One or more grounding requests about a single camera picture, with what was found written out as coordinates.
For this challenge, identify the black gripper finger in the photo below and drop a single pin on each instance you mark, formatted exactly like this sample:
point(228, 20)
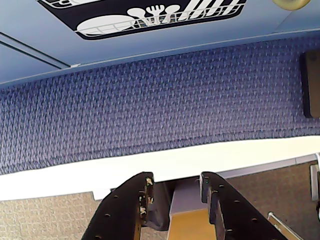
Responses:
point(240, 215)
point(120, 212)

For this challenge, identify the dark brown flat block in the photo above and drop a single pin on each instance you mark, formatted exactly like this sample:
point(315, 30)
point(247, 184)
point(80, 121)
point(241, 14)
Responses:
point(312, 85)

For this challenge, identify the blue toy kitchen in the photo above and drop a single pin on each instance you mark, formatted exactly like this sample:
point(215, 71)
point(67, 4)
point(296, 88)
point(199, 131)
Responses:
point(125, 55)

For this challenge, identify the gold toy stove knob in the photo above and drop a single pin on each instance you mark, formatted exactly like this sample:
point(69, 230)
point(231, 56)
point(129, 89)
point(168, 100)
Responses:
point(290, 4)

